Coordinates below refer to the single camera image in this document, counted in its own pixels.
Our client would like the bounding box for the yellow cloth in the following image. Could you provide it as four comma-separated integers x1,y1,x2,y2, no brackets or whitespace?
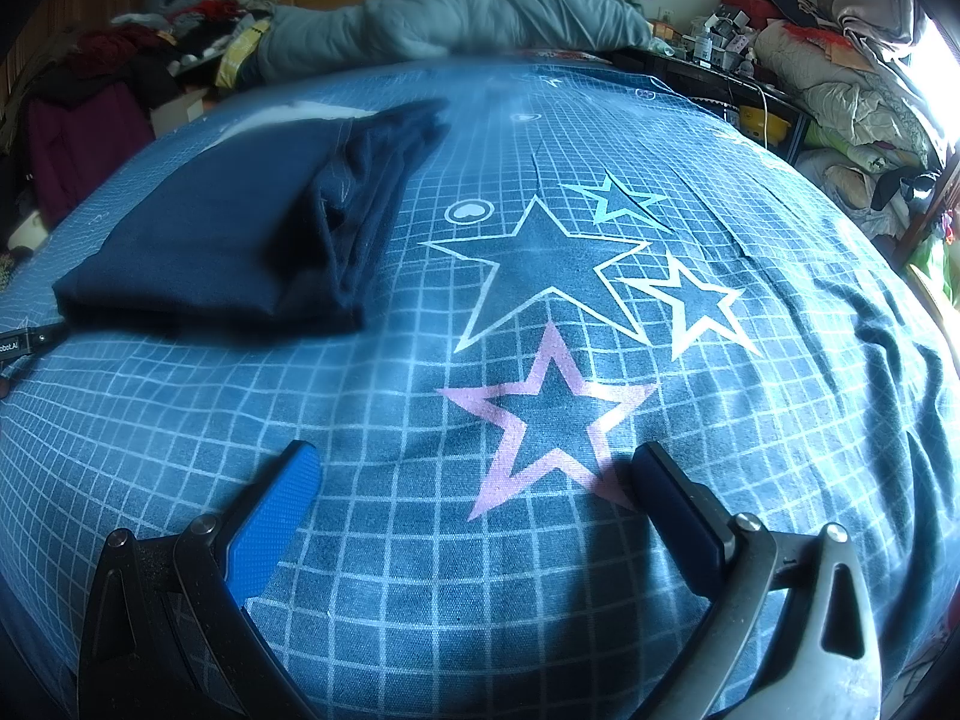
214,19,272,91

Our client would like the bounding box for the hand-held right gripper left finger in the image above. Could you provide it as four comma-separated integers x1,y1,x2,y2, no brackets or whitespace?
77,439,323,720

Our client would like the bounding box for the maroon cloth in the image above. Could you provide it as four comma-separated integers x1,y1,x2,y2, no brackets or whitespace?
26,81,156,227

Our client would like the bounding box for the grey duvet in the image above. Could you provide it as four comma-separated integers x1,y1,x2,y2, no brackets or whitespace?
232,0,653,89

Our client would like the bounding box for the pile of quilts and bedding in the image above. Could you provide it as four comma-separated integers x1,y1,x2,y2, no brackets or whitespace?
752,0,950,241

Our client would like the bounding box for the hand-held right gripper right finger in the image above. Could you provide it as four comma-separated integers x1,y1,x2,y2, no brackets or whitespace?
628,441,884,720

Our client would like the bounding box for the blue star-print bedsheet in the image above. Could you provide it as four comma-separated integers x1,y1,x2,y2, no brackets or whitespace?
0,45,960,720

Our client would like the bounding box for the dark desk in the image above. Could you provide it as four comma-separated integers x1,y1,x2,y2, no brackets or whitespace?
607,45,817,163

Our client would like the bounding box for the green bag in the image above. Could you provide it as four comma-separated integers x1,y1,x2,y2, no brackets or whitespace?
904,231,955,295

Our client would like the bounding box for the small desk clutter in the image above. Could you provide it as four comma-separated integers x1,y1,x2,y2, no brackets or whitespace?
646,4,760,77

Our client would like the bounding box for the dark blue garment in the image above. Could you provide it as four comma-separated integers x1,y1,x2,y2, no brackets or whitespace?
52,97,451,335

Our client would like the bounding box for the pile of mixed clothes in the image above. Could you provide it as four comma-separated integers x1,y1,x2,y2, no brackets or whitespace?
22,0,280,137

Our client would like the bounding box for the yellow bowl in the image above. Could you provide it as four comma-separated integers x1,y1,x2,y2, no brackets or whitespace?
739,105,796,142

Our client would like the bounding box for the white box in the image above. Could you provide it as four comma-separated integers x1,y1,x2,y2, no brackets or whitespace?
148,86,216,140

